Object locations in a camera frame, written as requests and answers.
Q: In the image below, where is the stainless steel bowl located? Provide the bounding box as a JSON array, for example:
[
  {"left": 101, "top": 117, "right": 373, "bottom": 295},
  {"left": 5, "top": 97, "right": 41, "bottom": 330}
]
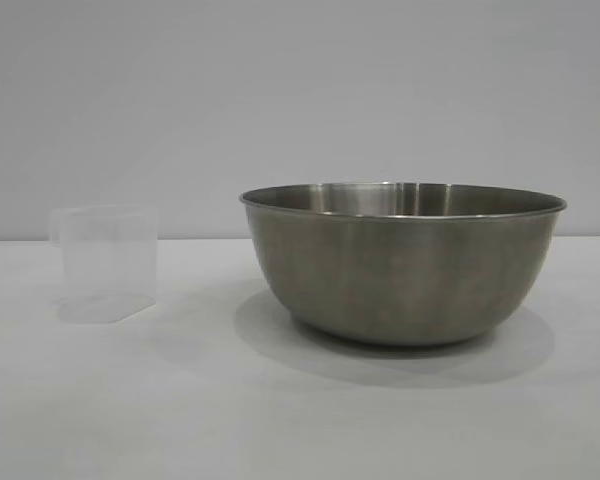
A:
[{"left": 238, "top": 181, "right": 569, "bottom": 348}]

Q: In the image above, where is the white tablecloth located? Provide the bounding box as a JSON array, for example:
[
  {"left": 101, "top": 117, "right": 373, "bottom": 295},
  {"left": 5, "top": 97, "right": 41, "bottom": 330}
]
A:
[{"left": 0, "top": 235, "right": 600, "bottom": 480}]

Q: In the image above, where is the clear plastic measuring cup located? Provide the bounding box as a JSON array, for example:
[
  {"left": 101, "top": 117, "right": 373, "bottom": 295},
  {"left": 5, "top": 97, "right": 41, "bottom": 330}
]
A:
[{"left": 49, "top": 203, "right": 161, "bottom": 326}]

